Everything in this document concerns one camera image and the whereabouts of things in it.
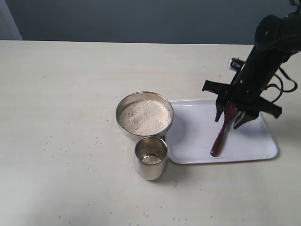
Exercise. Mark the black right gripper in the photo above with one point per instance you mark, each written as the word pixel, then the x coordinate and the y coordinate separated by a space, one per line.
pixel 245 89

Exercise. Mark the dark brown wooden spoon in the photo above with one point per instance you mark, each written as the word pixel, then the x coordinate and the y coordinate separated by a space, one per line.
pixel 230 113

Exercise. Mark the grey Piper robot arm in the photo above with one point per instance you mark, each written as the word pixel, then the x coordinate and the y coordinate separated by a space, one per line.
pixel 275 41

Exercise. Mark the steel cup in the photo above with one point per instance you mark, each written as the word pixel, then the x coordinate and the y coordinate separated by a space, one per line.
pixel 151 158

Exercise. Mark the steel bowl of rice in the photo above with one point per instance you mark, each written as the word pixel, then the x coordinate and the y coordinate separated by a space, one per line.
pixel 144 114

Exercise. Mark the white rectangular plastic tray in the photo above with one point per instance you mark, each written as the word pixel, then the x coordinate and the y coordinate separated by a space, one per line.
pixel 194 131

